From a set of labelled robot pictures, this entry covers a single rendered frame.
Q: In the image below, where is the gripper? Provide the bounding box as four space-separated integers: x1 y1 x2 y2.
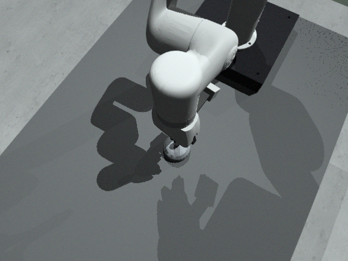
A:
152 104 200 148

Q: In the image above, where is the silver dome bell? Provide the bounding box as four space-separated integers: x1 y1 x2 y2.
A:
163 137 190 162

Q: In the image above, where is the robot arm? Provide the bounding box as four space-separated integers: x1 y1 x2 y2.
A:
146 0 267 128

